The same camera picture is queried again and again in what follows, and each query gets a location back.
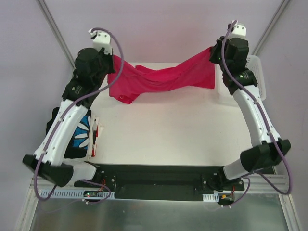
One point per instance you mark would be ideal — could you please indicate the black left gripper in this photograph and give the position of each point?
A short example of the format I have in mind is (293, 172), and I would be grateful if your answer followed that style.
(109, 63)

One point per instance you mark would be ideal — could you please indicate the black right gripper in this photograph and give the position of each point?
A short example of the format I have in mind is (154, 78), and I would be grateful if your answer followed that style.
(214, 54)

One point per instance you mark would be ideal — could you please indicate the pink t shirt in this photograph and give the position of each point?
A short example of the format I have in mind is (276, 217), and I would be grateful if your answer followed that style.
(196, 71)

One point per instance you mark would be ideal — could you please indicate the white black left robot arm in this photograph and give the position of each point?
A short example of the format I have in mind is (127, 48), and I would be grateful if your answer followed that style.
(91, 67)

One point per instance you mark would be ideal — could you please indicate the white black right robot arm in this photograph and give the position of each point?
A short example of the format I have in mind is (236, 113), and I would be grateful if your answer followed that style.
(268, 148)

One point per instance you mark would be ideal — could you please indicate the white perforated plastic basket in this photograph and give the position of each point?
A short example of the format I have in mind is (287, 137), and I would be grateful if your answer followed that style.
(223, 95)

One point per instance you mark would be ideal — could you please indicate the white red folded shirt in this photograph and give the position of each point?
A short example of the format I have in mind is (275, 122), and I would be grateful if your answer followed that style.
(95, 132)

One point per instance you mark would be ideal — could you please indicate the black folded t shirt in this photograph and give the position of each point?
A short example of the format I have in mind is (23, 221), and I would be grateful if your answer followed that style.
(78, 145)

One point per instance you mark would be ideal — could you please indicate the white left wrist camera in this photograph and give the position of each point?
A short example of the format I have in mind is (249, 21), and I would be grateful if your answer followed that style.
(101, 41)

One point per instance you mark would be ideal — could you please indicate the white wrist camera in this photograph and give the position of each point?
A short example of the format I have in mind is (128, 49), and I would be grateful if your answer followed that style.
(101, 41)
(237, 30)

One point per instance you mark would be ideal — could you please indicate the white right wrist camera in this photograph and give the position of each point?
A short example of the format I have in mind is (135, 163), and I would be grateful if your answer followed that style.
(237, 30)

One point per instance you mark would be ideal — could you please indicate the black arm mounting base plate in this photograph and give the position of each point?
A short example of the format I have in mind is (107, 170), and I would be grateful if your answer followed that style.
(155, 182)

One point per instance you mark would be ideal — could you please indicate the white slotted cable duct left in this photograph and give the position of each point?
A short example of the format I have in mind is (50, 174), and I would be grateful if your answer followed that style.
(82, 194)

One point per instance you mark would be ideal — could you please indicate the white slotted cable duct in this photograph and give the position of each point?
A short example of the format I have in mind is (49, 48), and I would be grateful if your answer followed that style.
(82, 194)
(211, 197)

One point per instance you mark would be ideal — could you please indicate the white slotted cable duct right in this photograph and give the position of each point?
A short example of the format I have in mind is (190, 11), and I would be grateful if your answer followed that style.
(211, 197)

